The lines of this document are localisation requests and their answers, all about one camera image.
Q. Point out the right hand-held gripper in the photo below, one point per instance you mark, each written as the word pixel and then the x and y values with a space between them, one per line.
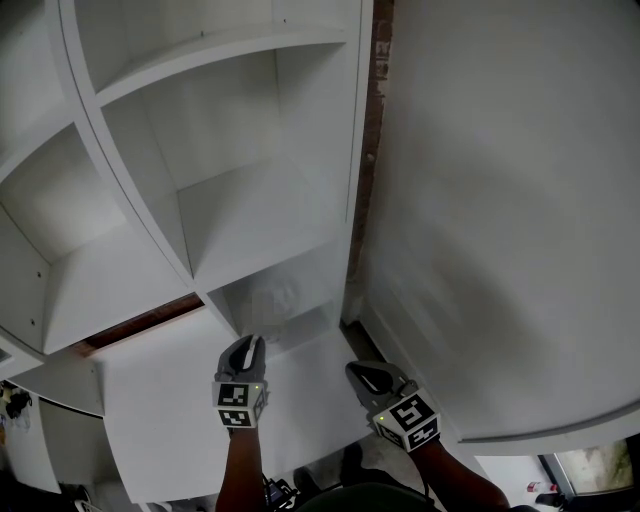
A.
pixel 407 417

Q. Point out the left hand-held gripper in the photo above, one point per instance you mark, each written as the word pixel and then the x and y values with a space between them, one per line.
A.
pixel 234 402

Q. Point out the white shelf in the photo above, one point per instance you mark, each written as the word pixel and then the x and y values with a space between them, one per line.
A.
pixel 150 215

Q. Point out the person's left forearm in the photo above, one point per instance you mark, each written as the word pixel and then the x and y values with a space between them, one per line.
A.
pixel 242 470

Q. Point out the person's right forearm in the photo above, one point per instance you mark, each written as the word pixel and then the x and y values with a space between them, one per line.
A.
pixel 450 480

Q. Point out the person's black shoe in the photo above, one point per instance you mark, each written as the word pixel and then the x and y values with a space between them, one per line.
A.
pixel 305 479
pixel 353 462

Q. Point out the person's dark green shirt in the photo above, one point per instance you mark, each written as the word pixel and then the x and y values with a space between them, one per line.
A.
pixel 370 500

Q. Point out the red and white bottle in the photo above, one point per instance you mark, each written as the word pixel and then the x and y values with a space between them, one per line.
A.
pixel 533 487

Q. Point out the white door panel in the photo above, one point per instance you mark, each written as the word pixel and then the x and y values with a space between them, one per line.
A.
pixel 500 225

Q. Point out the black object on floor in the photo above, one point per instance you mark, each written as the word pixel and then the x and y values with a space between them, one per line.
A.
pixel 548 498

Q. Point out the glass door frame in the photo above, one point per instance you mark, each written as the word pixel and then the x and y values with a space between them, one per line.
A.
pixel 590 470

